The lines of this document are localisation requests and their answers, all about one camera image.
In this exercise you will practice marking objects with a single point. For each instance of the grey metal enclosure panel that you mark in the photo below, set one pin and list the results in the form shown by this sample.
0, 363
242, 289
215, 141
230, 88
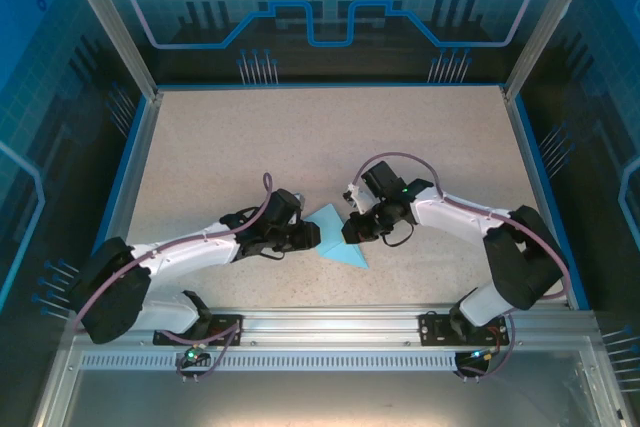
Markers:
320, 402

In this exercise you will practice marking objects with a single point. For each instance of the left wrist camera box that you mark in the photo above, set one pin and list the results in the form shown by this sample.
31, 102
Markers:
299, 199

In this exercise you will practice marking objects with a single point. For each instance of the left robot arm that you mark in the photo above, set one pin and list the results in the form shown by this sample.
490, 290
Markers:
180, 257

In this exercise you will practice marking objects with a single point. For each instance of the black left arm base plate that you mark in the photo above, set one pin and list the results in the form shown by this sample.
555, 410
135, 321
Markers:
225, 322

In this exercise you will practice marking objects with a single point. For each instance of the small green-lit connector board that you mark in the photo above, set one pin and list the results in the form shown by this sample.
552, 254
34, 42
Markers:
482, 354
192, 356

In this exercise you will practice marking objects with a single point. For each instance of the aluminium frame post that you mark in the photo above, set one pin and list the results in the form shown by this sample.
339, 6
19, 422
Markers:
547, 22
112, 22

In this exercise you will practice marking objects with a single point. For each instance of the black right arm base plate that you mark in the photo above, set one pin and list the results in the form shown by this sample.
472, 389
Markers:
435, 329

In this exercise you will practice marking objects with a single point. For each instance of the light blue paper sheet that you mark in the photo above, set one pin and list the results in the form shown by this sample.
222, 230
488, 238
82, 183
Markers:
330, 237

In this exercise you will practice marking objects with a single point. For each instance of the aluminium mounting rail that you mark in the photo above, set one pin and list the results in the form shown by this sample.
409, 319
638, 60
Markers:
330, 327

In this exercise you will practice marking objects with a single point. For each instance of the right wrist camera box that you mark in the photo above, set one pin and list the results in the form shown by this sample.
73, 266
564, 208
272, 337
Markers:
357, 197

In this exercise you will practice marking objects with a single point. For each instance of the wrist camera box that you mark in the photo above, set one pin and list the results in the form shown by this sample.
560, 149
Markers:
299, 199
357, 197

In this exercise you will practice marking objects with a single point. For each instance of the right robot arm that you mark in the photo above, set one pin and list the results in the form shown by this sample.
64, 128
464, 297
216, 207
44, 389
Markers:
520, 267

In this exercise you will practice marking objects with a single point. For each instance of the aluminium side rail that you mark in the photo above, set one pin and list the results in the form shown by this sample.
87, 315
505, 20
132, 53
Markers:
126, 187

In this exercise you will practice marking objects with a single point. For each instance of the blue table border frame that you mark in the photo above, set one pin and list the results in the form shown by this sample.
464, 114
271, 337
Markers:
560, 247

